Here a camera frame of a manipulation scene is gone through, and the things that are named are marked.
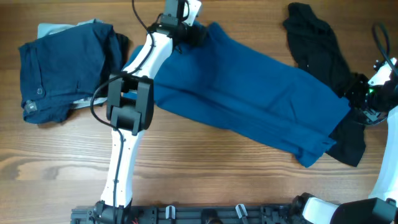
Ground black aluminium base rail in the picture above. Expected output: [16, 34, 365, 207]
[70, 203, 307, 224]

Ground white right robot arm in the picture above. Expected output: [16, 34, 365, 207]
[289, 72, 397, 224]

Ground blue t-shirt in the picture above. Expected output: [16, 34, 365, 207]
[123, 21, 352, 169]

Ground black garment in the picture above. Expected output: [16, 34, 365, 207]
[283, 2, 366, 167]

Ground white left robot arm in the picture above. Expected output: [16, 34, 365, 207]
[91, 22, 206, 223]

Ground folded dark blue shorts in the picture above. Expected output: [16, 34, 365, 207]
[19, 23, 129, 124]

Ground light blue folded garment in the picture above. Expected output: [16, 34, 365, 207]
[37, 19, 103, 39]

